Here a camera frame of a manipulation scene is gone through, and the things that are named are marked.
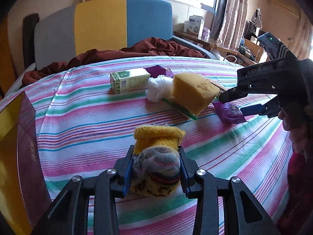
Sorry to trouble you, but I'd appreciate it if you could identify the purple candy packet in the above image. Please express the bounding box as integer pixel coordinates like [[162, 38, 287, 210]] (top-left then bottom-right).
[[213, 101, 246, 124]]

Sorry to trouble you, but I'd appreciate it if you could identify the yellow sponge block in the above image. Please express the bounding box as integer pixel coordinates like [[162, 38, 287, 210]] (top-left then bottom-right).
[[172, 73, 220, 116]]

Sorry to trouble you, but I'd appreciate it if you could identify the green cracker pack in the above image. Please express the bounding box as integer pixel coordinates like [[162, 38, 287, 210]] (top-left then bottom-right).
[[205, 77, 228, 91], [162, 98, 197, 120]]

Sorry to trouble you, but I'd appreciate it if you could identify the white plastic bag bundle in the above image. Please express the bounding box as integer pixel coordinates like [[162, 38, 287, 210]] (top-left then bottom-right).
[[145, 75, 173, 102]]

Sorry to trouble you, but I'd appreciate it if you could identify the purple snack packet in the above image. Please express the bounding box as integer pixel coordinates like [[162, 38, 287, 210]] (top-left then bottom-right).
[[146, 65, 174, 78]]

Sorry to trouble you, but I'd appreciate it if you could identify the yellow sock bundle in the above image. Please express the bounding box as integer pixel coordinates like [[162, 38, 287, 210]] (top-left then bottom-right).
[[130, 125, 185, 198]]

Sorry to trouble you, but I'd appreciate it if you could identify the green white essential oil box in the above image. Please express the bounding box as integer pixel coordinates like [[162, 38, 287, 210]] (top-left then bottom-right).
[[110, 68, 151, 94]]

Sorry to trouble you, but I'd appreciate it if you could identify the person's right hand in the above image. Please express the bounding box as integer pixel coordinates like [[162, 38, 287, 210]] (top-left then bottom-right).
[[278, 110, 307, 141]]

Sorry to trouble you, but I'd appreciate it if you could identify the wooden desk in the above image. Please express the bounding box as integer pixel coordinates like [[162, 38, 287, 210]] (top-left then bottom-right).
[[174, 31, 257, 66]]

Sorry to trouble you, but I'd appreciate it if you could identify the gold maroon gift box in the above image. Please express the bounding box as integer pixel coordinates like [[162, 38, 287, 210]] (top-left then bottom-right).
[[1, 92, 51, 234]]

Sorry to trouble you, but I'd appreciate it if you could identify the beige patterned curtain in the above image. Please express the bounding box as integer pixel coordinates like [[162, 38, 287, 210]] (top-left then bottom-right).
[[210, 0, 248, 49]]

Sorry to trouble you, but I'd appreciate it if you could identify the white carton on desk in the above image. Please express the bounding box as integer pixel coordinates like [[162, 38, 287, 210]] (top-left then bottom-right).
[[183, 15, 204, 37]]

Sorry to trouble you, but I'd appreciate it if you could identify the striped bed sheet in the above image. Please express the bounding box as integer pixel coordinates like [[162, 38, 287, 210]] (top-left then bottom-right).
[[1, 56, 292, 234]]

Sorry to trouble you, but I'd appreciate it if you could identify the maroon blanket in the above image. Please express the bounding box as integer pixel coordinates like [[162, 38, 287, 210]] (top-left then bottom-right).
[[22, 37, 205, 87]]

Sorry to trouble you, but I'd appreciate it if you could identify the grey yellow blue headboard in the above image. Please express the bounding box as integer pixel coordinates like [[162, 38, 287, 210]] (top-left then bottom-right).
[[34, 0, 173, 70]]

